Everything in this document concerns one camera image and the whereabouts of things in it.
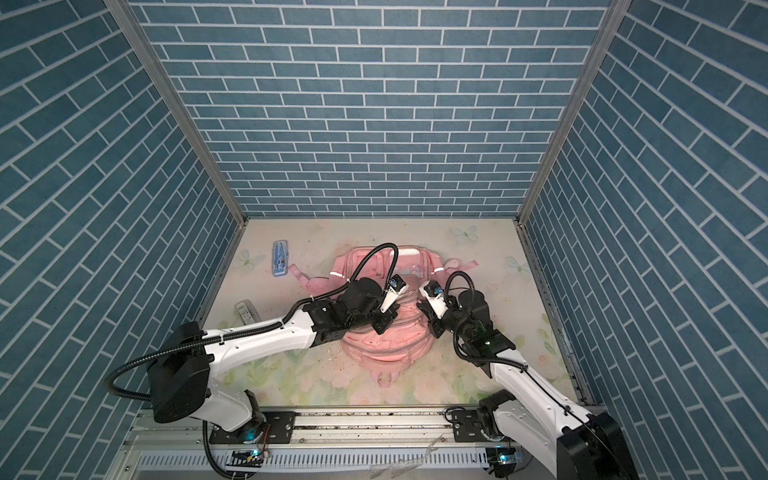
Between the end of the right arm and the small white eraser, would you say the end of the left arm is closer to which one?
the end of the right arm

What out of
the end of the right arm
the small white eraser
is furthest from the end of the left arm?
the small white eraser

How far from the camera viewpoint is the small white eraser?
0.93 metres
